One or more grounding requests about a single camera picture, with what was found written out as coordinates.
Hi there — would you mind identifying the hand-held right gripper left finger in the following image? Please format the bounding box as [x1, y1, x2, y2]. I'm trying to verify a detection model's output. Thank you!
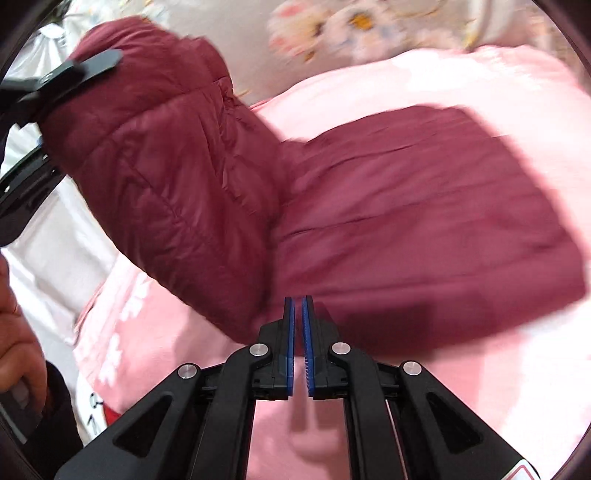
[53, 296, 295, 480]

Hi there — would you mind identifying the maroon puffer jacket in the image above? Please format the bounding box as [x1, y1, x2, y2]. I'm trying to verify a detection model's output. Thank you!
[39, 16, 588, 360]

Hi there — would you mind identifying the pink fleece blanket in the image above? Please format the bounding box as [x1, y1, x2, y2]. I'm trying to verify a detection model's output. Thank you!
[71, 44, 591, 480]

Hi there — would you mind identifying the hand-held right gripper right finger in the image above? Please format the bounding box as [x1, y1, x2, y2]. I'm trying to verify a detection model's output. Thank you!
[302, 296, 542, 480]

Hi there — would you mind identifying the grey floral cloth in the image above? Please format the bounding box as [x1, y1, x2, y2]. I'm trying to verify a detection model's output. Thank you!
[60, 0, 559, 109]

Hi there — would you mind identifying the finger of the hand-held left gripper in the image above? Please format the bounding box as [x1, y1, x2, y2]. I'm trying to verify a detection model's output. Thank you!
[0, 49, 124, 127]

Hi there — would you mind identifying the person's left hand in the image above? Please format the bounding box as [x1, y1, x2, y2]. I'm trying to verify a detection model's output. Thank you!
[0, 257, 48, 408]

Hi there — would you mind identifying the person's dark clothing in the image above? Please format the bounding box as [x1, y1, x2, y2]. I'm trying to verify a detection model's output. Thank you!
[25, 360, 86, 480]

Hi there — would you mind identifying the white satin curtain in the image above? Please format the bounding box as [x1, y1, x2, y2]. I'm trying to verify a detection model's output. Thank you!
[0, 21, 118, 347]

